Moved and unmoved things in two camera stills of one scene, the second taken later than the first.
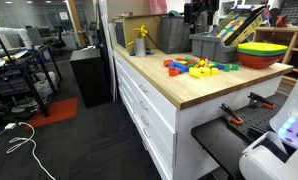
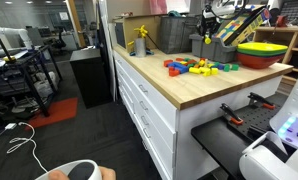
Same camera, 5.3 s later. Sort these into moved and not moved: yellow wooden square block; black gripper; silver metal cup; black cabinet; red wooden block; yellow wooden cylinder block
Moved: black gripper; yellow wooden cylinder block
Not moved: black cabinet; yellow wooden square block; red wooden block; silver metal cup
